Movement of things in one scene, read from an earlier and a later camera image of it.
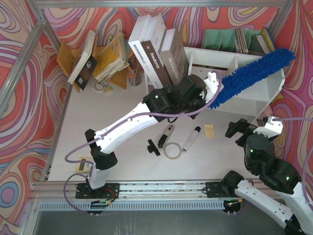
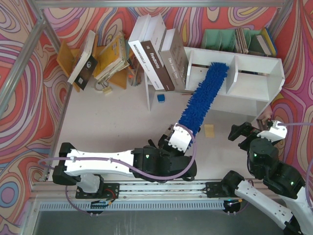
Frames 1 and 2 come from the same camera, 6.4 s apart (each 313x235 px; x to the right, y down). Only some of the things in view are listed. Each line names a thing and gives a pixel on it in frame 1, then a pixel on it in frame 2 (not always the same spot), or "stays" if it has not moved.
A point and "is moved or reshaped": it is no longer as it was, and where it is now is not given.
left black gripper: x=204 y=98 → x=163 y=141
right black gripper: x=244 y=133 stays
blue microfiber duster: x=274 y=62 is moved or reshaped
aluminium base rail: x=139 y=195 stays
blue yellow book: x=269 y=38 stays
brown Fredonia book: x=155 y=24 stays
